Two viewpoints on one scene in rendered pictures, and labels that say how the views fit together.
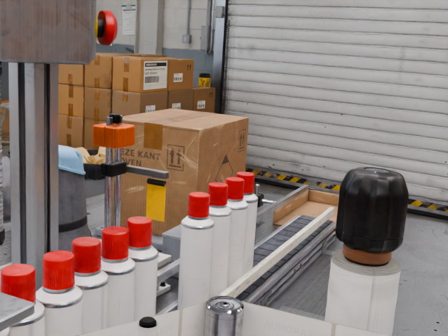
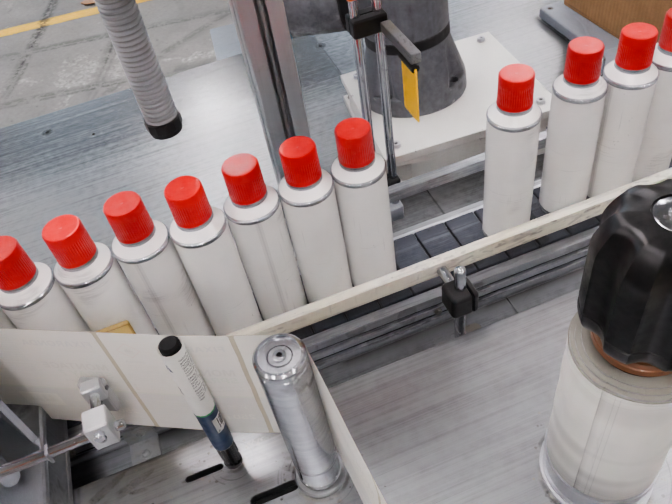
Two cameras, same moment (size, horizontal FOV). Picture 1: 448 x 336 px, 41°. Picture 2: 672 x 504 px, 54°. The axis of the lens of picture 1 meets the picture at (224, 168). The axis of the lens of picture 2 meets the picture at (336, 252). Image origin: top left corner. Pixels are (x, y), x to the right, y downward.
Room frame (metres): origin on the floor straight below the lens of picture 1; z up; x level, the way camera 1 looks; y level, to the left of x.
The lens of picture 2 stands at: (0.42, -0.25, 1.43)
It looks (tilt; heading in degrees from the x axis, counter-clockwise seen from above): 46 degrees down; 53
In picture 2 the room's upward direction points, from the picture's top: 11 degrees counter-clockwise
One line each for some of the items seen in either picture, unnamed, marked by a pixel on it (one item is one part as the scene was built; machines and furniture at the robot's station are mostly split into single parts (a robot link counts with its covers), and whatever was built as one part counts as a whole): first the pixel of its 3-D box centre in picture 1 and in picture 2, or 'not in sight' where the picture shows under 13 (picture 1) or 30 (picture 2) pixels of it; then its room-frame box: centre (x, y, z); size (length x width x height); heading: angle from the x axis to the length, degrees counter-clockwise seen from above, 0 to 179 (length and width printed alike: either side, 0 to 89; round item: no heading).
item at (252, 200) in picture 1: (241, 227); (661, 102); (1.05, -0.04, 0.98); 0.05 x 0.05 x 0.20
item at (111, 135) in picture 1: (129, 231); (387, 116); (0.81, 0.13, 1.05); 0.10 x 0.04 x 0.33; 65
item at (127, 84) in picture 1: (139, 123); not in sight; (5.07, 0.75, 0.57); 1.20 x 0.85 x 1.14; 151
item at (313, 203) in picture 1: (334, 213); not in sight; (1.65, -0.33, 0.85); 0.30 x 0.26 x 0.04; 155
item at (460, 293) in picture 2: not in sight; (461, 306); (0.76, 0.00, 0.89); 0.03 x 0.03 x 0.12; 65
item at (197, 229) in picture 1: (196, 257); (510, 159); (0.89, 0.04, 0.98); 0.05 x 0.05 x 0.20
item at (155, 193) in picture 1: (155, 199); (410, 87); (0.80, 0.09, 1.09); 0.03 x 0.01 x 0.06; 65
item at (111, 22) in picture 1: (102, 27); not in sight; (0.68, 0.14, 1.32); 0.04 x 0.03 x 0.04; 30
